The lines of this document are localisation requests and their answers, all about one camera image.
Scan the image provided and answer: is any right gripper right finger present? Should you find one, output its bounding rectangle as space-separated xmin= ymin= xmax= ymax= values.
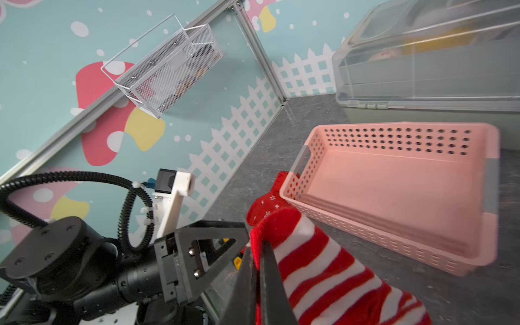
xmin=259 ymin=241 xmax=298 ymax=325

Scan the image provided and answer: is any clear lidded storage box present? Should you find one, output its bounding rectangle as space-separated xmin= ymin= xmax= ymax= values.
xmin=332 ymin=1 xmax=519 ymax=150

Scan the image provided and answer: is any white wire wall basket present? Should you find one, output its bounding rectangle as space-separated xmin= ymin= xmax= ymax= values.
xmin=101 ymin=14 xmax=223 ymax=119

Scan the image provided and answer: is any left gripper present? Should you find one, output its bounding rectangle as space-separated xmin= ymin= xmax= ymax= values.
xmin=154 ymin=220 xmax=249 ymax=305

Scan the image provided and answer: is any red snowflake santa sock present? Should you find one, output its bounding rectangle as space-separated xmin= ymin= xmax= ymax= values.
xmin=246 ymin=171 xmax=301 ymax=227

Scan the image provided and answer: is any pink perforated plastic basket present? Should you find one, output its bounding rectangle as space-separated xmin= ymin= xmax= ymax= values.
xmin=280 ymin=122 xmax=500 ymax=276

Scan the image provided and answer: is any red white striped santa sock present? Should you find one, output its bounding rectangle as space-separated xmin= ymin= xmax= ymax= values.
xmin=246 ymin=207 xmax=432 ymax=324

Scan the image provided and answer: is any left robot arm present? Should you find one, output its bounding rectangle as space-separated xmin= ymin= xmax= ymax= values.
xmin=1 ymin=169 xmax=249 ymax=324

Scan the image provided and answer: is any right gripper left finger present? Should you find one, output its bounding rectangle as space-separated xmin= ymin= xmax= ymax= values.
xmin=219 ymin=247 xmax=258 ymax=325

